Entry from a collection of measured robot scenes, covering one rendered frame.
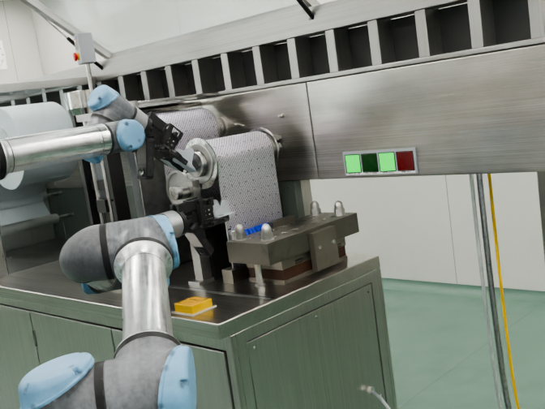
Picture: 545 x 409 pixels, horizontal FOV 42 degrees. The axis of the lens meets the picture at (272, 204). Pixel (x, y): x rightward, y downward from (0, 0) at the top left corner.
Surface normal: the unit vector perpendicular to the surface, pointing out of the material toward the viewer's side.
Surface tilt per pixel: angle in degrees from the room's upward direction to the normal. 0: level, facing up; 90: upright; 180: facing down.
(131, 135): 90
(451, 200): 90
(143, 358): 22
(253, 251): 90
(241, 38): 90
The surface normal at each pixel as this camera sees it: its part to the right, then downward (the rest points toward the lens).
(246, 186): 0.72, 0.00
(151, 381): 0.05, -0.43
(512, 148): -0.68, 0.20
